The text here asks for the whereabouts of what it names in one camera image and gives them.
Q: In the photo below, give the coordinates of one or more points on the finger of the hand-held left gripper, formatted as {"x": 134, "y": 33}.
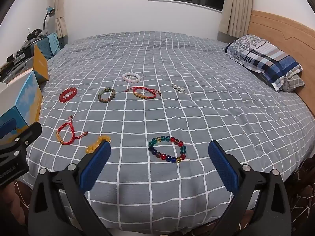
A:
{"x": 29, "y": 132}

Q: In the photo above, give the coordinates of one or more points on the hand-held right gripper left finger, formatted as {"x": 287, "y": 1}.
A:
{"x": 97, "y": 167}

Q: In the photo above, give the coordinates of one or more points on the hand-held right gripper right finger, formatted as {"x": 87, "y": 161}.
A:
{"x": 222, "y": 167}

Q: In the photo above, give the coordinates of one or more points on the person's left hand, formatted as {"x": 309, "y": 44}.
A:
{"x": 9, "y": 201}

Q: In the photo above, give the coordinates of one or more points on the sky print cardboard box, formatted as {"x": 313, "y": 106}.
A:
{"x": 29, "y": 98}

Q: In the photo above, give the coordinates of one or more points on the grey checked bed sheet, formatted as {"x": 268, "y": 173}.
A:
{"x": 187, "y": 118}

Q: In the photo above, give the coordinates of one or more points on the yellow cardboard box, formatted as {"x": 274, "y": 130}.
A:
{"x": 40, "y": 62}

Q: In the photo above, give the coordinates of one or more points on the blue laundry basket with clothes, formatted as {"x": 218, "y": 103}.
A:
{"x": 45, "y": 46}

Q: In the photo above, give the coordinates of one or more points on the teal cloth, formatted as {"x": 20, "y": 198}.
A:
{"x": 53, "y": 43}

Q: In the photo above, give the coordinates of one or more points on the grey checked pillow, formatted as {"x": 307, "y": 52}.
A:
{"x": 294, "y": 82}

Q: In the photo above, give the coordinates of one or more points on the blue plaid pillow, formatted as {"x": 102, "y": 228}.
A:
{"x": 265, "y": 59}

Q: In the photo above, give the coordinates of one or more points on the blue desk lamp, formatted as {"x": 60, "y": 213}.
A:
{"x": 51, "y": 10}

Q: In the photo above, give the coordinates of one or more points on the beige curtain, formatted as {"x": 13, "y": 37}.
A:
{"x": 237, "y": 7}
{"x": 57, "y": 9}

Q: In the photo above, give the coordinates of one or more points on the wooden headboard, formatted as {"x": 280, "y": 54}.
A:
{"x": 283, "y": 24}

